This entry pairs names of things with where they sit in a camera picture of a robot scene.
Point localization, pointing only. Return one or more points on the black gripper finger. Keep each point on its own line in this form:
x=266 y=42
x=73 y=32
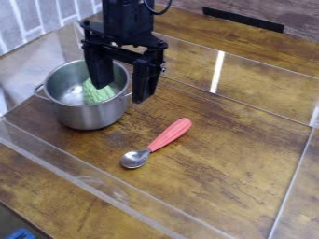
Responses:
x=99 y=66
x=144 y=80

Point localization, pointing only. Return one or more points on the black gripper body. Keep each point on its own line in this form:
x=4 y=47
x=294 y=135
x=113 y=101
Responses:
x=121 y=40

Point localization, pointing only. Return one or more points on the pink handled metal spoon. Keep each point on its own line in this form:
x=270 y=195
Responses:
x=135 y=159

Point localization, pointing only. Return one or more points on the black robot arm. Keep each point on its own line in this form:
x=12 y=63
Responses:
x=129 y=10

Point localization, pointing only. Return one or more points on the green bumpy toy vegetable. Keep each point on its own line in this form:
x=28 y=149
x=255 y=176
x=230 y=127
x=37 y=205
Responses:
x=95 y=96

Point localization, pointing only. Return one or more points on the stainless steel pot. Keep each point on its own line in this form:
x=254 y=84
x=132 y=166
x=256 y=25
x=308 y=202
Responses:
x=80 y=108

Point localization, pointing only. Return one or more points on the blue object at corner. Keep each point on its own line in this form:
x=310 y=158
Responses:
x=21 y=234

